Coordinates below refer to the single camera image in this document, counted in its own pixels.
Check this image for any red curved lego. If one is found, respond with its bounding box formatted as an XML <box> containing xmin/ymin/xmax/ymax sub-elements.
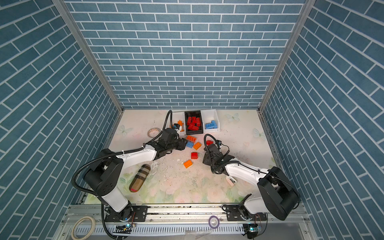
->
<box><xmin>206</xmin><ymin>140</ymin><xmax>214</xmax><ymax>146</ymax></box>

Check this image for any small red lego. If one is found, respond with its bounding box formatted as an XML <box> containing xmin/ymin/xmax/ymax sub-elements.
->
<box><xmin>191</xmin><ymin>152</ymin><xmax>199</xmax><ymax>160</ymax></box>

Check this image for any orange lego top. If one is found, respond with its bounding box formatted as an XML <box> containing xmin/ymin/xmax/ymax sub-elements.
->
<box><xmin>186</xmin><ymin>136</ymin><xmax>197</xmax><ymax>143</ymax></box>

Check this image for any blue lego bottom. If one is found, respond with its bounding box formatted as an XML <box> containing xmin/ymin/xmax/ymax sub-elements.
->
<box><xmin>210</xmin><ymin>121</ymin><xmax>218</xmax><ymax>129</ymax></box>

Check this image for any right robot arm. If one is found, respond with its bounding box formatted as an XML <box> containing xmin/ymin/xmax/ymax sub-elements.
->
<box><xmin>203</xmin><ymin>144</ymin><xmax>300</xmax><ymax>221</ymax></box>

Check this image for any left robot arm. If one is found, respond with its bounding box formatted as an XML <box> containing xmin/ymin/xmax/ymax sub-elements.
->
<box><xmin>83</xmin><ymin>128</ymin><xmax>188</xmax><ymax>213</ymax></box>

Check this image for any white tape roll on table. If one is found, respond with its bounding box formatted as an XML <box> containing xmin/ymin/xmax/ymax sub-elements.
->
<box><xmin>147</xmin><ymin>128</ymin><xmax>161</xmax><ymax>138</ymax></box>

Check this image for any small orange lego square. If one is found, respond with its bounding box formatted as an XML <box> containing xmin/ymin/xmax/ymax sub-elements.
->
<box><xmin>193</xmin><ymin>142</ymin><xmax>202</xmax><ymax>150</ymax></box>

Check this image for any white left bin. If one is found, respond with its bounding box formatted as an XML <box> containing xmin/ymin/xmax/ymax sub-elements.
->
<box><xmin>172</xmin><ymin>112</ymin><xmax>186</xmax><ymax>136</ymax></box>

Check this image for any white bin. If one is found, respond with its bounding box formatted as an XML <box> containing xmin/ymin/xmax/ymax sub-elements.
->
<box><xmin>201</xmin><ymin>109</ymin><xmax>220</xmax><ymax>134</ymax></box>
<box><xmin>172</xmin><ymin>112</ymin><xmax>186</xmax><ymax>136</ymax></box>

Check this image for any black middle bin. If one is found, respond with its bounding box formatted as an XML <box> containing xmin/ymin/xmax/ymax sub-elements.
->
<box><xmin>185</xmin><ymin>111</ymin><xmax>204</xmax><ymax>135</ymax></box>

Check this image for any white pink small device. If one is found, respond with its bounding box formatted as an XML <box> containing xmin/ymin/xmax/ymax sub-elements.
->
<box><xmin>226</xmin><ymin>176</ymin><xmax>237</xmax><ymax>187</ymax></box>

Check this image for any white right bin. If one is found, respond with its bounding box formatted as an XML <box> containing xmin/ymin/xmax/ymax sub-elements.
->
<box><xmin>201</xmin><ymin>109</ymin><xmax>220</xmax><ymax>134</ymax></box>

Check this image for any striped brown cylinder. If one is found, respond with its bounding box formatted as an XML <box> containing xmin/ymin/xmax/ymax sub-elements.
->
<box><xmin>129</xmin><ymin>164</ymin><xmax>151</xmax><ymax>193</ymax></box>

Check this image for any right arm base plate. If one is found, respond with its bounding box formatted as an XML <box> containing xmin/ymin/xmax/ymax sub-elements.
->
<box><xmin>222</xmin><ymin>205</ymin><xmax>268</xmax><ymax>222</ymax></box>

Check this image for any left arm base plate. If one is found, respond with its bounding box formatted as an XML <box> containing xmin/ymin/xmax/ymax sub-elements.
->
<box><xmin>105</xmin><ymin>205</ymin><xmax>149</xmax><ymax>223</ymax></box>

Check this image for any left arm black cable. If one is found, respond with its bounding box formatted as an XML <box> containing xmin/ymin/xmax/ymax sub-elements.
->
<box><xmin>71</xmin><ymin>109</ymin><xmax>174</xmax><ymax>197</ymax></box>

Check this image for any tape roll on rail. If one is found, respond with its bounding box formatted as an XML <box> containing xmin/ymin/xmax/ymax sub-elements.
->
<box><xmin>71</xmin><ymin>216</ymin><xmax>96</xmax><ymax>240</ymax></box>

